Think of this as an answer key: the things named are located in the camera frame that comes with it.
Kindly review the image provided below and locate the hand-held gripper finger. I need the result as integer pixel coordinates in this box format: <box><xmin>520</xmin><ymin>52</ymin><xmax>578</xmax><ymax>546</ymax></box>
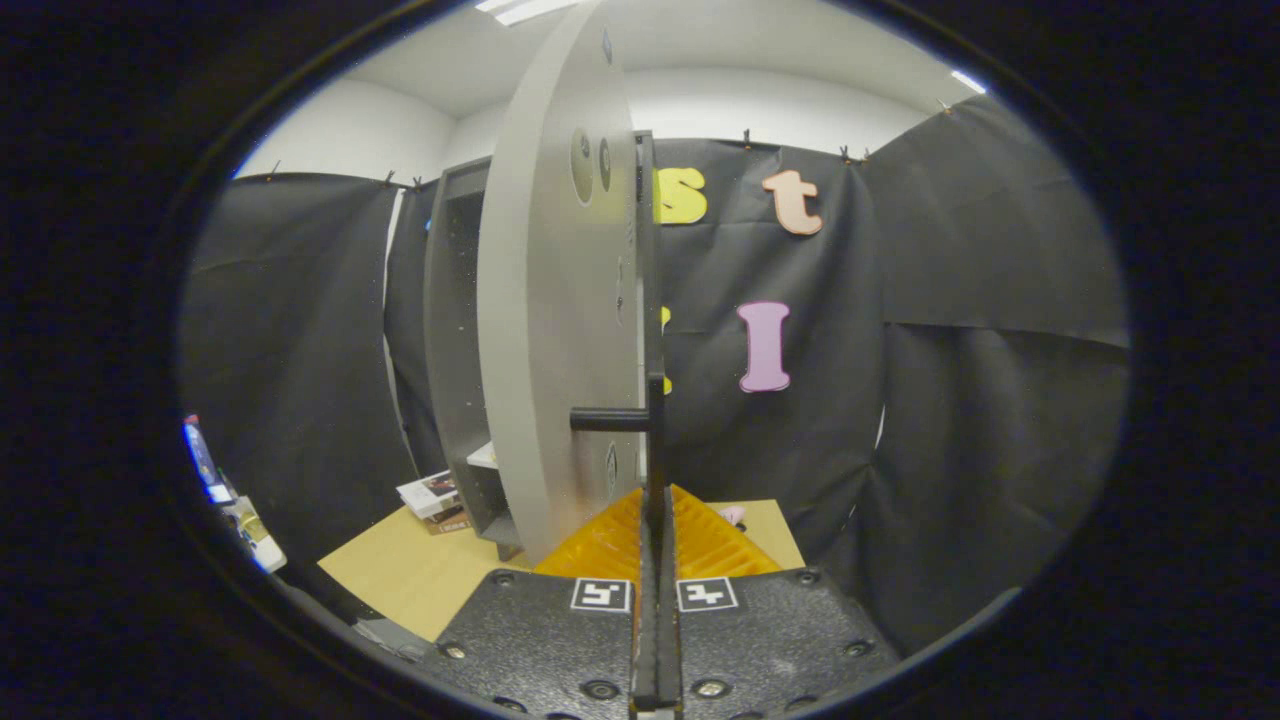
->
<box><xmin>425</xmin><ymin>487</ymin><xmax>658</xmax><ymax>720</ymax></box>
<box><xmin>657</xmin><ymin>485</ymin><xmax>901</xmax><ymax>720</ymax></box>

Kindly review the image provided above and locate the dark grey shoe cabinet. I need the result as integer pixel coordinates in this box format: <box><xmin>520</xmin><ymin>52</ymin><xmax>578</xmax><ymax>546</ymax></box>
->
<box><xmin>422</xmin><ymin>155</ymin><xmax>526</xmax><ymax>561</ymax></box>

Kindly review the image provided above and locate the light grey shoe cabinet door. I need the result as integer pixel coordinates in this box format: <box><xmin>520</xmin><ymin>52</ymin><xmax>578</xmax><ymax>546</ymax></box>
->
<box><xmin>477</xmin><ymin>0</ymin><xmax>669</xmax><ymax>566</ymax></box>

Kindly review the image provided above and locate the white book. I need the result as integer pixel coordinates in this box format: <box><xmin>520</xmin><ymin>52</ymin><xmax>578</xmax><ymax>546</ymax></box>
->
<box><xmin>397</xmin><ymin>470</ymin><xmax>461</xmax><ymax>519</ymax></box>

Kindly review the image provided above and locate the black backdrop cloth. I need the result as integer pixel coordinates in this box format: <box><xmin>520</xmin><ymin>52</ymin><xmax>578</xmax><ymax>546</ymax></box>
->
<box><xmin>180</xmin><ymin>95</ymin><xmax>1131</xmax><ymax>656</ymax></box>

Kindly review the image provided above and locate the white blue box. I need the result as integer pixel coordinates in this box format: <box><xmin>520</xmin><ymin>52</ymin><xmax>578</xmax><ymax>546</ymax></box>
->
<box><xmin>183</xmin><ymin>415</ymin><xmax>288</xmax><ymax>574</ymax></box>

